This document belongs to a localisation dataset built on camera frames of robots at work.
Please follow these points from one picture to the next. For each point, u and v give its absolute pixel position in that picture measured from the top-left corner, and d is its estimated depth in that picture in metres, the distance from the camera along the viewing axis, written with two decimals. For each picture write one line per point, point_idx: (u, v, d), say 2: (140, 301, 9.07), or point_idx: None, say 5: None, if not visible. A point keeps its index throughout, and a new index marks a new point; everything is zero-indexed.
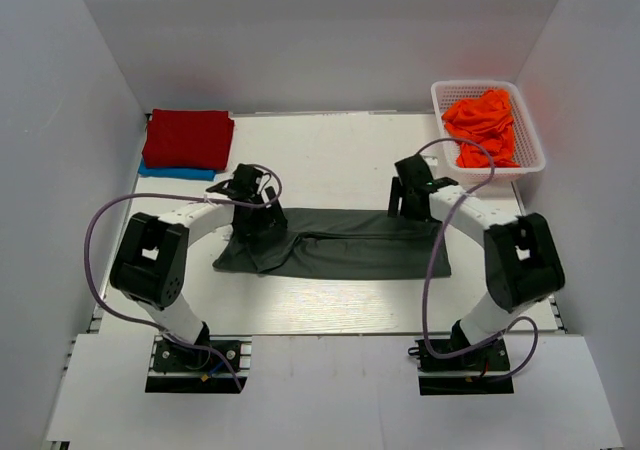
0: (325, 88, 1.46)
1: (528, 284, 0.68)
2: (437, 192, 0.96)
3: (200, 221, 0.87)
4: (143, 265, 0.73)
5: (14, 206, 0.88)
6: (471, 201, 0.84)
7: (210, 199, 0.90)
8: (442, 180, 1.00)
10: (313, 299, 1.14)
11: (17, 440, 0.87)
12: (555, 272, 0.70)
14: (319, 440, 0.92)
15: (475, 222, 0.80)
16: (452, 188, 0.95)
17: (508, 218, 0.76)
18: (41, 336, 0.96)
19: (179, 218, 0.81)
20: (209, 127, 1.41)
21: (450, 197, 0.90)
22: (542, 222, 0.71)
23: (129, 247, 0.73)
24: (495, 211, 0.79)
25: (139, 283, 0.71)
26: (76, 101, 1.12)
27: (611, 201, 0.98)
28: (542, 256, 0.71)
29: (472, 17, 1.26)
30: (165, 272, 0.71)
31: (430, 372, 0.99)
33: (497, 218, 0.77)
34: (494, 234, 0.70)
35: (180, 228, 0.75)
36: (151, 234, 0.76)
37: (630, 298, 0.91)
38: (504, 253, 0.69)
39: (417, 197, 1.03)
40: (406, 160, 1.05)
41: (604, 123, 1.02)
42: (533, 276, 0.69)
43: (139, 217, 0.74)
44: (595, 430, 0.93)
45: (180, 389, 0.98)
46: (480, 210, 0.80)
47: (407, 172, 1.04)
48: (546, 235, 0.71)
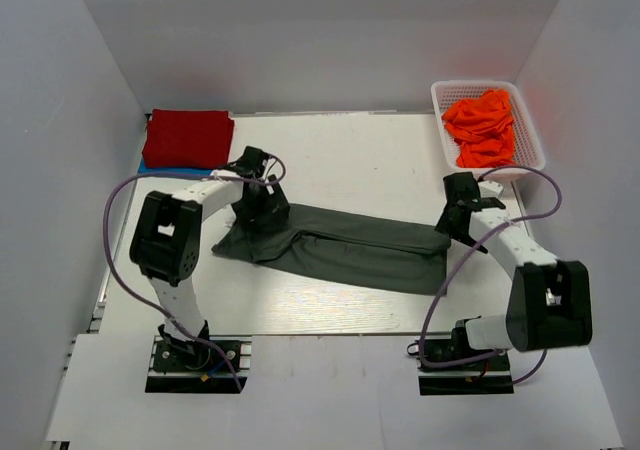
0: (325, 88, 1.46)
1: (547, 334, 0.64)
2: (481, 212, 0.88)
3: (213, 197, 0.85)
4: (160, 240, 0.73)
5: (14, 205, 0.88)
6: (513, 230, 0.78)
7: (220, 177, 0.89)
8: (491, 201, 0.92)
10: (312, 300, 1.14)
11: (17, 440, 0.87)
12: (584, 327, 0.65)
14: (319, 440, 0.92)
15: (510, 255, 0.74)
16: (497, 210, 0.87)
17: (547, 258, 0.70)
18: (41, 336, 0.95)
19: (192, 195, 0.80)
20: (209, 127, 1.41)
21: (490, 220, 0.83)
22: (582, 271, 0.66)
23: (146, 223, 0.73)
24: (535, 248, 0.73)
25: (158, 256, 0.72)
26: (76, 100, 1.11)
27: (611, 201, 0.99)
28: (573, 308, 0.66)
29: (473, 17, 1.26)
30: (182, 246, 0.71)
31: (430, 372, 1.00)
33: (535, 256, 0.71)
34: (525, 273, 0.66)
35: (196, 204, 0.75)
36: (166, 211, 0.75)
37: (629, 298, 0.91)
38: (531, 296, 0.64)
39: (459, 211, 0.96)
40: (454, 175, 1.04)
41: (604, 124, 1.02)
42: (556, 323, 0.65)
43: (154, 193, 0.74)
44: (595, 430, 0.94)
45: (181, 389, 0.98)
46: (517, 242, 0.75)
47: (453, 186, 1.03)
48: (583, 287, 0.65)
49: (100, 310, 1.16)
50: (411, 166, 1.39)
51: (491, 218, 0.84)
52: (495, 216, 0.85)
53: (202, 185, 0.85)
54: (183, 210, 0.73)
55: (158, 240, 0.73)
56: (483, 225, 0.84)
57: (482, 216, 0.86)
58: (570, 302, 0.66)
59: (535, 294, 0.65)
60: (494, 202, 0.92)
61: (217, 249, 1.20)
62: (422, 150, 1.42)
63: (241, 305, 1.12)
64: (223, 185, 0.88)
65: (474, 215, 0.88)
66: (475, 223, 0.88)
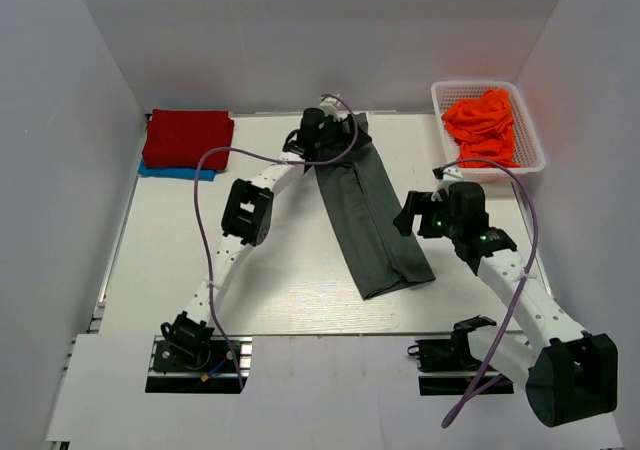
0: (325, 89, 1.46)
1: (574, 410, 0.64)
2: (492, 257, 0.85)
3: (280, 181, 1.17)
4: (244, 215, 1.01)
5: (14, 205, 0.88)
6: (533, 292, 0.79)
7: (287, 161, 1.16)
8: (500, 236, 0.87)
10: (268, 298, 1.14)
11: (17, 440, 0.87)
12: (607, 397, 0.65)
14: (318, 440, 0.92)
15: (533, 323, 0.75)
16: (509, 252, 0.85)
17: (571, 330, 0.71)
18: (41, 336, 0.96)
19: (266, 182, 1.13)
20: (210, 128, 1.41)
21: (506, 273, 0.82)
22: (611, 348, 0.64)
23: (234, 202, 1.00)
24: (557, 315, 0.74)
25: (241, 229, 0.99)
26: (76, 101, 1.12)
27: (611, 201, 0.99)
28: (600, 382, 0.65)
29: (473, 18, 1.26)
30: (258, 221, 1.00)
31: (430, 372, 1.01)
33: (559, 330, 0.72)
34: (554, 353, 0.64)
35: (269, 192, 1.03)
36: (247, 192, 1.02)
37: (629, 298, 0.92)
38: (561, 383, 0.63)
39: (463, 247, 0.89)
40: (463, 192, 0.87)
41: (604, 124, 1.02)
42: (580, 396, 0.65)
43: (239, 180, 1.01)
44: (596, 430, 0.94)
45: (181, 388, 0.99)
46: (539, 309, 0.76)
47: (461, 209, 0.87)
48: (611, 362, 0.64)
49: (101, 310, 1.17)
50: (411, 166, 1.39)
51: (504, 267, 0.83)
52: (508, 264, 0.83)
53: (272, 171, 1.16)
54: (260, 197, 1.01)
55: (242, 215, 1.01)
56: (495, 273, 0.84)
57: (493, 264, 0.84)
58: (597, 375, 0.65)
59: (565, 379, 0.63)
60: (504, 238, 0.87)
61: None
62: (422, 150, 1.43)
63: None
64: (289, 171, 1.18)
65: (483, 259, 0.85)
66: (483, 266, 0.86)
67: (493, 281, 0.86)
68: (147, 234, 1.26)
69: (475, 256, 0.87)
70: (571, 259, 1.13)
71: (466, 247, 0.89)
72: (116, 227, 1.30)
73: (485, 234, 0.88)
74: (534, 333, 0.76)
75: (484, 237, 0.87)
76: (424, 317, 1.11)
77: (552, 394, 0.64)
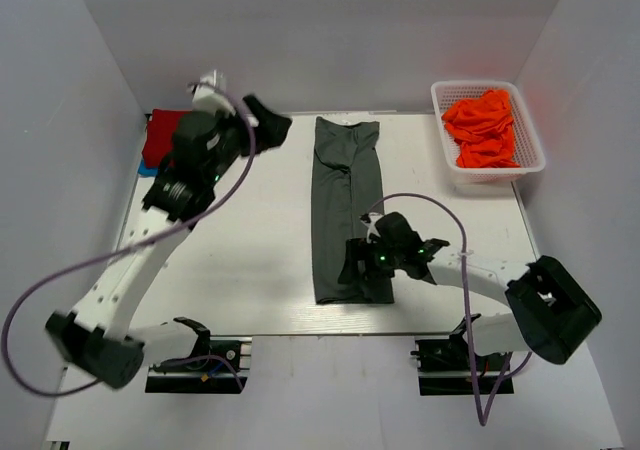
0: (325, 89, 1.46)
1: (569, 330, 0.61)
2: (436, 259, 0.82)
3: (137, 284, 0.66)
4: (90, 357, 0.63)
5: (14, 205, 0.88)
6: (474, 257, 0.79)
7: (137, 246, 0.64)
8: (433, 240, 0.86)
10: (243, 301, 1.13)
11: (18, 440, 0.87)
12: (590, 308, 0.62)
14: (319, 441, 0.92)
15: (490, 282, 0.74)
16: (445, 248, 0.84)
17: (519, 268, 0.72)
18: (41, 336, 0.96)
19: (99, 307, 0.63)
20: None
21: (450, 260, 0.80)
22: (556, 263, 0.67)
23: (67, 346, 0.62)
24: (503, 263, 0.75)
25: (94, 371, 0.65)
26: (76, 101, 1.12)
27: (611, 202, 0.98)
28: (568, 294, 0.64)
29: (473, 17, 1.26)
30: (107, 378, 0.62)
31: (431, 373, 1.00)
33: (510, 270, 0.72)
34: (514, 292, 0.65)
35: (96, 346, 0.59)
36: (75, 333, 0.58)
37: (628, 298, 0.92)
38: (534, 310, 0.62)
39: (415, 269, 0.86)
40: (387, 222, 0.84)
41: (604, 126, 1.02)
42: (566, 318, 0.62)
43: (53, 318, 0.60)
44: (595, 430, 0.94)
45: (181, 389, 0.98)
46: (488, 267, 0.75)
47: (394, 239, 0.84)
48: (564, 274, 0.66)
49: None
50: (412, 166, 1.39)
51: (447, 258, 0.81)
52: (448, 255, 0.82)
53: (115, 275, 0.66)
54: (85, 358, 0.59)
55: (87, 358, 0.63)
56: (443, 268, 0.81)
57: (438, 262, 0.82)
58: (563, 292, 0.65)
59: (535, 302, 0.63)
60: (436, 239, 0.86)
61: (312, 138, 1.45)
62: (422, 150, 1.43)
63: (251, 219, 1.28)
64: (146, 263, 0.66)
65: (431, 267, 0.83)
66: (436, 272, 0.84)
67: (447, 278, 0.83)
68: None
69: (426, 270, 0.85)
70: (571, 260, 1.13)
71: (416, 265, 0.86)
72: (116, 227, 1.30)
73: (421, 245, 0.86)
74: (497, 291, 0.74)
75: (422, 249, 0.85)
76: (423, 317, 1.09)
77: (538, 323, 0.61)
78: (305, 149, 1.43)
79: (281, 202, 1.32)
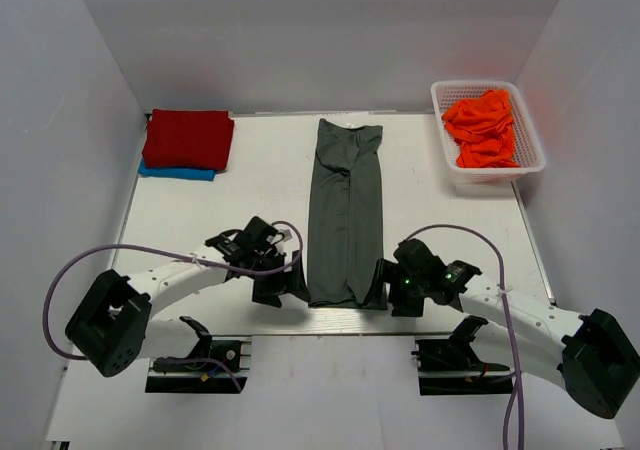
0: (325, 89, 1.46)
1: (619, 386, 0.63)
2: (468, 291, 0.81)
3: (178, 285, 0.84)
4: (102, 326, 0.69)
5: (14, 205, 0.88)
6: (518, 300, 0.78)
7: (198, 260, 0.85)
8: (462, 267, 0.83)
10: (236, 303, 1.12)
11: (17, 439, 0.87)
12: (635, 361, 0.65)
14: (318, 441, 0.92)
15: (536, 332, 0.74)
16: (480, 278, 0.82)
17: (569, 321, 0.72)
18: (41, 337, 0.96)
19: (151, 284, 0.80)
20: (209, 127, 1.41)
21: (486, 296, 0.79)
22: (609, 318, 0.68)
23: (90, 306, 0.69)
24: (552, 314, 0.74)
25: (90, 343, 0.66)
26: (76, 101, 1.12)
27: (611, 201, 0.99)
28: (617, 347, 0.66)
29: (473, 17, 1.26)
30: (115, 345, 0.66)
31: (430, 372, 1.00)
33: (561, 325, 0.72)
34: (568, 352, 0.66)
35: (147, 302, 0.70)
36: (118, 292, 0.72)
37: (628, 299, 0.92)
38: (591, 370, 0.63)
39: (441, 294, 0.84)
40: (407, 249, 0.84)
41: (604, 126, 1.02)
42: (616, 373, 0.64)
43: (113, 274, 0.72)
44: (595, 430, 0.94)
45: (181, 389, 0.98)
46: (535, 316, 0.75)
47: (413, 265, 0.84)
48: (614, 329, 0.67)
49: None
50: (412, 165, 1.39)
51: (483, 292, 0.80)
52: (484, 288, 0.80)
53: (171, 269, 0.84)
54: (127, 308, 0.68)
55: (96, 326, 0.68)
56: (479, 303, 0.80)
57: (473, 295, 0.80)
58: (611, 344, 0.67)
59: (594, 364, 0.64)
60: (467, 266, 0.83)
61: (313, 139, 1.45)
62: (422, 150, 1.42)
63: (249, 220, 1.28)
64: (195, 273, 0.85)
65: (462, 296, 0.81)
66: (466, 303, 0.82)
67: (480, 312, 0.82)
68: (146, 237, 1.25)
69: (453, 297, 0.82)
70: (571, 261, 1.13)
71: (443, 292, 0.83)
72: (116, 227, 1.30)
73: (448, 271, 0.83)
74: (539, 340, 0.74)
75: (449, 275, 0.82)
76: (423, 320, 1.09)
77: (595, 387, 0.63)
78: (305, 149, 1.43)
79: (279, 204, 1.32)
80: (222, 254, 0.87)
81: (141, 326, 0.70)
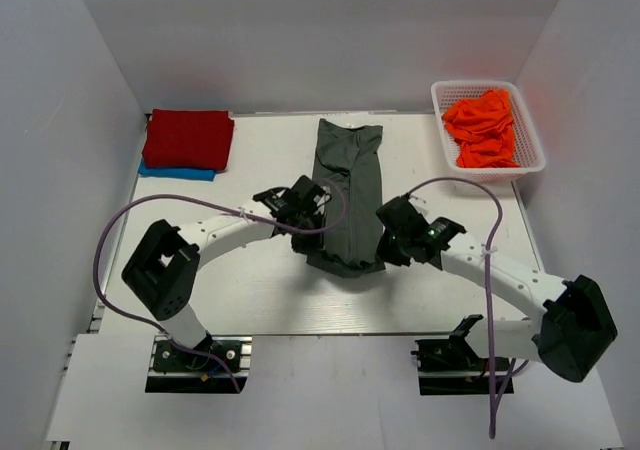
0: (326, 88, 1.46)
1: (591, 353, 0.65)
2: (450, 249, 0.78)
3: (227, 239, 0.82)
4: (155, 273, 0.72)
5: (14, 205, 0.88)
6: (502, 260, 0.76)
7: (246, 214, 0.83)
8: (446, 224, 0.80)
10: (240, 302, 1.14)
11: (17, 439, 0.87)
12: (610, 326, 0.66)
14: (318, 441, 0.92)
15: (517, 293, 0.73)
16: (463, 236, 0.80)
17: (553, 286, 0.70)
18: (41, 336, 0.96)
19: (200, 235, 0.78)
20: (210, 127, 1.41)
21: (469, 256, 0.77)
22: (592, 284, 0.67)
23: (143, 252, 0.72)
24: (535, 276, 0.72)
25: (143, 289, 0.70)
26: (76, 100, 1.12)
27: (611, 201, 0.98)
28: (596, 314, 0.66)
29: (473, 17, 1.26)
30: (166, 291, 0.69)
31: (430, 373, 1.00)
33: (545, 290, 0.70)
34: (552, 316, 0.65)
35: (197, 252, 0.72)
36: (169, 243, 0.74)
37: (628, 298, 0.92)
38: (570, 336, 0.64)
39: (421, 251, 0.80)
40: (390, 206, 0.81)
41: (604, 125, 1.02)
42: (591, 338, 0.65)
43: (164, 222, 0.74)
44: (596, 430, 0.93)
45: (181, 389, 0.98)
46: (517, 277, 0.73)
47: (394, 223, 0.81)
48: (596, 295, 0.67)
49: (101, 310, 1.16)
50: (412, 166, 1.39)
51: (466, 252, 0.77)
52: (467, 248, 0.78)
53: (220, 222, 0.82)
54: (178, 255, 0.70)
55: (150, 272, 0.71)
56: (461, 264, 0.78)
57: (456, 253, 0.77)
58: (591, 311, 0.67)
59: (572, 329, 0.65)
60: (451, 224, 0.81)
61: (313, 139, 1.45)
62: (422, 150, 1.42)
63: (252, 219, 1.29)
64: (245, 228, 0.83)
65: (445, 254, 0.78)
66: (446, 261, 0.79)
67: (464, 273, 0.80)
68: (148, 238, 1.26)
69: (434, 253, 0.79)
70: (571, 261, 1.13)
71: (423, 248, 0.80)
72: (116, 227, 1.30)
73: (431, 228, 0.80)
74: (522, 303, 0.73)
75: (432, 231, 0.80)
76: (423, 319, 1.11)
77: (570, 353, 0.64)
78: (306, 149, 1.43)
79: None
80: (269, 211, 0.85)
81: (191, 274, 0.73)
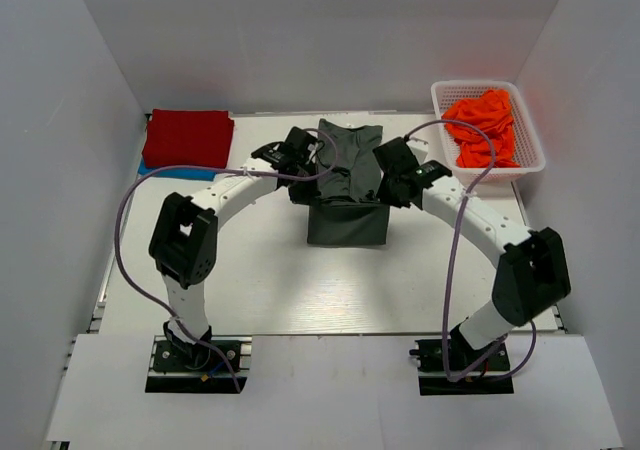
0: (325, 88, 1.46)
1: (538, 303, 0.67)
2: (432, 188, 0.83)
3: (236, 199, 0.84)
4: (180, 242, 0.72)
5: (14, 205, 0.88)
6: (478, 206, 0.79)
7: (249, 172, 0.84)
8: (434, 166, 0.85)
10: (241, 301, 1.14)
11: (17, 439, 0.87)
12: (563, 282, 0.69)
14: (318, 441, 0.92)
15: (483, 235, 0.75)
16: (447, 179, 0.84)
17: (520, 234, 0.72)
18: (41, 337, 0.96)
19: (212, 199, 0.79)
20: (209, 127, 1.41)
21: (448, 197, 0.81)
22: (555, 238, 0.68)
23: (164, 226, 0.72)
24: (504, 222, 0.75)
25: (174, 259, 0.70)
26: (76, 100, 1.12)
27: (612, 201, 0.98)
28: (553, 269, 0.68)
29: (474, 16, 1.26)
30: (195, 256, 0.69)
31: (430, 372, 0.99)
33: (509, 235, 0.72)
34: (510, 260, 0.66)
35: (213, 215, 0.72)
36: (185, 213, 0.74)
37: (628, 298, 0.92)
38: (521, 282, 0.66)
39: (405, 186, 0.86)
40: (386, 144, 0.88)
41: (604, 125, 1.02)
42: (543, 291, 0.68)
43: (174, 195, 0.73)
44: (595, 430, 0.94)
45: (181, 389, 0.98)
46: (487, 221, 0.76)
47: (388, 159, 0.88)
48: (558, 252, 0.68)
49: (101, 310, 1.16)
50: None
51: (446, 193, 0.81)
52: (448, 189, 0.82)
53: (228, 184, 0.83)
54: (197, 220, 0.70)
55: (176, 242, 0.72)
56: (439, 203, 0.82)
57: (436, 193, 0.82)
58: (549, 265, 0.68)
59: (526, 277, 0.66)
60: (439, 167, 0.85)
61: None
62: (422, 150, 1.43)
63: (251, 219, 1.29)
64: (251, 186, 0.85)
65: (426, 192, 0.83)
66: (427, 200, 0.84)
67: (441, 213, 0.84)
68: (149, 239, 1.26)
69: (417, 192, 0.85)
70: (571, 260, 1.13)
71: (408, 185, 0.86)
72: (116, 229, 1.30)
73: (419, 168, 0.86)
74: (487, 246, 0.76)
75: (420, 171, 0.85)
76: (424, 322, 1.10)
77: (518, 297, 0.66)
78: None
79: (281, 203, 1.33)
80: (268, 164, 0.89)
81: (214, 236, 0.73)
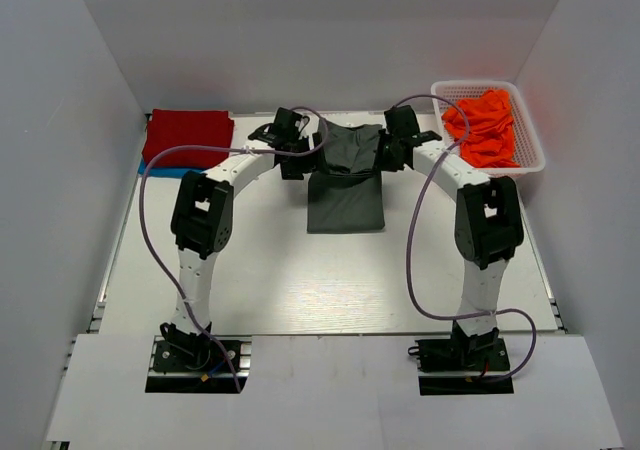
0: (325, 88, 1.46)
1: (492, 239, 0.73)
2: (421, 147, 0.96)
3: (243, 174, 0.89)
4: (199, 215, 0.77)
5: (14, 205, 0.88)
6: (451, 159, 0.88)
7: (252, 150, 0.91)
8: (428, 134, 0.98)
10: (241, 302, 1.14)
11: (17, 439, 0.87)
12: (517, 228, 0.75)
14: (318, 440, 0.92)
15: (452, 181, 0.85)
16: (436, 142, 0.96)
17: (481, 178, 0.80)
18: (41, 337, 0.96)
19: (224, 174, 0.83)
20: (209, 126, 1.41)
21: (431, 154, 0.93)
22: (510, 185, 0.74)
23: (183, 201, 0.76)
24: (471, 171, 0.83)
25: (196, 231, 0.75)
26: (76, 99, 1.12)
27: (611, 200, 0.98)
28: (508, 213, 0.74)
29: (473, 17, 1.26)
30: (217, 224, 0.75)
31: (430, 372, 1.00)
33: (471, 178, 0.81)
34: (466, 194, 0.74)
35: (229, 186, 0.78)
36: (200, 189, 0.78)
37: (627, 297, 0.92)
38: (473, 214, 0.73)
39: (400, 148, 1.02)
40: (394, 109, 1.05)
41: (603, 125, 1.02)
42: (500, 232, 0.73)
43: (190, 173, 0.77)
44: (595, 430, 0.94)
45: (182, 389, 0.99)
46: (456, 169, 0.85)
47: (395, 122, 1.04)
48: (514, 197, 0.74)
49: (101, 310, 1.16)
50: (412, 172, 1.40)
51: (431, 151, 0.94)
52: (434, 149, 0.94)
53: (232, 163, 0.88)
54: (216, 192, 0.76)
55: (196, 216, 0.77)
56: (425, 159, 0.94)
57: (423, 150, 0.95)
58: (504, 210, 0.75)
59: (479, 212, 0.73)
60: (431, 134, 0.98)
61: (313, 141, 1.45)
62: None
63: (248, 218, 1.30)
64: (253, 163, 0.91)
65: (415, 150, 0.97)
66: (418, 159, 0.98)
67: (425, 169, 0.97)
68: (156, 233, 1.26)
69: (411, 152, 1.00)
70: (571, 260, 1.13)
71: (404, 148, 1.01)
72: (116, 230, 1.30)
73: (416, 135, 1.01)
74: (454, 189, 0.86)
75: (415, 136, 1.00)
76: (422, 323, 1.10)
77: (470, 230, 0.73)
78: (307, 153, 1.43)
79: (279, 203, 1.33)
80: (264, 145, 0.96)
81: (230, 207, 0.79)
